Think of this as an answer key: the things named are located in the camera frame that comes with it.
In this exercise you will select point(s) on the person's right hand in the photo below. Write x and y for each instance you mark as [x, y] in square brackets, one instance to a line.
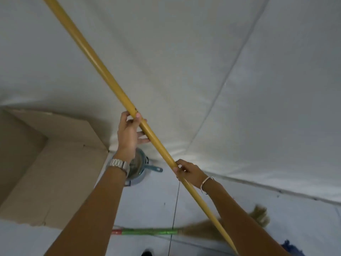
[193, 173]

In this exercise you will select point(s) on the yellow wooden pole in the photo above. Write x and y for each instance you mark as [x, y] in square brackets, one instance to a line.
[106, 76]

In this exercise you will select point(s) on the person's left hand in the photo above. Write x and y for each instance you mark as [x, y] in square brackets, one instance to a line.
[127, 138]

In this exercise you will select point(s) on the silver metal wristwatch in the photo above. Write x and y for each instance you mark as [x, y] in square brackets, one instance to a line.
[118, 164]

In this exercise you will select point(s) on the person's left forearm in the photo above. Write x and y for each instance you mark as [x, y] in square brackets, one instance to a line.
[90, 215]

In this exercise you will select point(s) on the blue mop bucket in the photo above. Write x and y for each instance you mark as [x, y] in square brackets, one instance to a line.
[141, 167]

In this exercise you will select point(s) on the person's right fingers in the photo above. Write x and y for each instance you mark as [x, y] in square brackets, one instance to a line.
[182, 169]

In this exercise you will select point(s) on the blue mop head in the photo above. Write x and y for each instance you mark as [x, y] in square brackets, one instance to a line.
[291, 249]

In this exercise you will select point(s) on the brown cardboard box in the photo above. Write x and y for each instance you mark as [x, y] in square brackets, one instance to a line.
[61, 170]

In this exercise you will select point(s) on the person's left thumb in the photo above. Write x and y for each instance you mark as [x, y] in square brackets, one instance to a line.
[143, 138]

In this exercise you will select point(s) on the person's right forearm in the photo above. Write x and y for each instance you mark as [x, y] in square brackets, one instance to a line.
[239, 221]

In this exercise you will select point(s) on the black shoe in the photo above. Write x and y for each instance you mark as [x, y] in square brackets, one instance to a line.
[147, 253]

